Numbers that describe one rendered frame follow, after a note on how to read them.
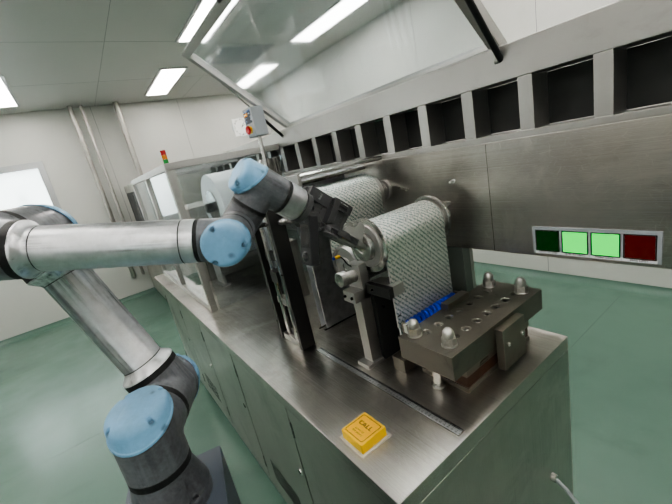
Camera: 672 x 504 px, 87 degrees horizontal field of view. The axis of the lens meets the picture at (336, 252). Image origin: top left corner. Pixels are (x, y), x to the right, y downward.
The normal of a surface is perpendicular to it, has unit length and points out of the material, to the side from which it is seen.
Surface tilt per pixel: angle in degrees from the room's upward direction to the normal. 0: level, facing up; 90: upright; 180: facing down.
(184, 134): 90
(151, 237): 66
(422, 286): 90
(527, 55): 90
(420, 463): 0
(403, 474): 0
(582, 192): 90
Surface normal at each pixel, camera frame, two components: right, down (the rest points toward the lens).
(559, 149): -0.79, 0.32
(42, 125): 0.59, 0.10
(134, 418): -0.18, -0.90
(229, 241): 0.14, 0.24
